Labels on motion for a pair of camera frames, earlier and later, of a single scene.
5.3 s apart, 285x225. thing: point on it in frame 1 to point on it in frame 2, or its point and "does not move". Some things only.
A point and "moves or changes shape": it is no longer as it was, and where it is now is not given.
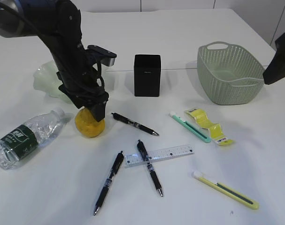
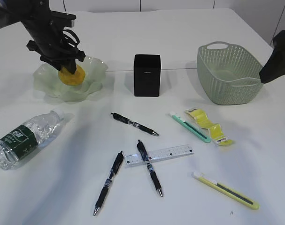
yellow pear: [87, 125] moves or changes shape
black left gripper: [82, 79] to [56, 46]
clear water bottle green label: [31, 134] does not move
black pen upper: [135, 124] does not move
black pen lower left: [116, 165] does not move
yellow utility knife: [226, 191] does not move
